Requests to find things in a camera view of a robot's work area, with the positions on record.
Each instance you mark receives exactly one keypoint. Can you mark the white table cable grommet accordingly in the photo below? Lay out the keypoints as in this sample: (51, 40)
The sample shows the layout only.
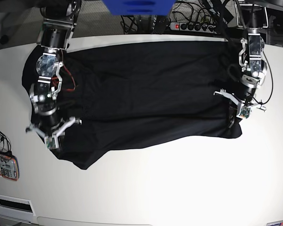
(16, 204)

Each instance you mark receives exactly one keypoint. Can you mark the black T-shirt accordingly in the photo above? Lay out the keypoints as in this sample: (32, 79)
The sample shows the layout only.
(134, 96)

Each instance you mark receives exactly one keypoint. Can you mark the blue plastic bin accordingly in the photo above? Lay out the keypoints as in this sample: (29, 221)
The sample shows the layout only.
(139, 7)

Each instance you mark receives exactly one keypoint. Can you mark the black power strip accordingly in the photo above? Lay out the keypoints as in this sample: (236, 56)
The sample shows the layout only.
(193, 27)

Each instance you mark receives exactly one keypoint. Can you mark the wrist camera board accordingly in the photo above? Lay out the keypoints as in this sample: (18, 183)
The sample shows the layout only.
(244, 112)
(50, 142)

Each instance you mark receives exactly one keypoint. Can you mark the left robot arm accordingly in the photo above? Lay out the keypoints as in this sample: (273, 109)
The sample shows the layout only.
(250, 72)

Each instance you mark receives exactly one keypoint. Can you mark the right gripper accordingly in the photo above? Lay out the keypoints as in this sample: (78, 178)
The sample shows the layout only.
(52, 125)

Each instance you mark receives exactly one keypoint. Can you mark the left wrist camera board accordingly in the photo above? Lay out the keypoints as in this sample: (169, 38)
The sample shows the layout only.
(244, 112)

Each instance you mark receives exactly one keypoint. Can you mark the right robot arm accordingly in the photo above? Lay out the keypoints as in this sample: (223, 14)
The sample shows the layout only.
(58, 25)

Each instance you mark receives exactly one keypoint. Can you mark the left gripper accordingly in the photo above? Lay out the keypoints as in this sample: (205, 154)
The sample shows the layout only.
(240, 95)

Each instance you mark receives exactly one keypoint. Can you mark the orange clear component case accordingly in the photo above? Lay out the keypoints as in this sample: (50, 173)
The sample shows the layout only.
(9, 167)

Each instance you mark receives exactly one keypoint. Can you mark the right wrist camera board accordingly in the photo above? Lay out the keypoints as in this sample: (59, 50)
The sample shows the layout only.
(50, 142)

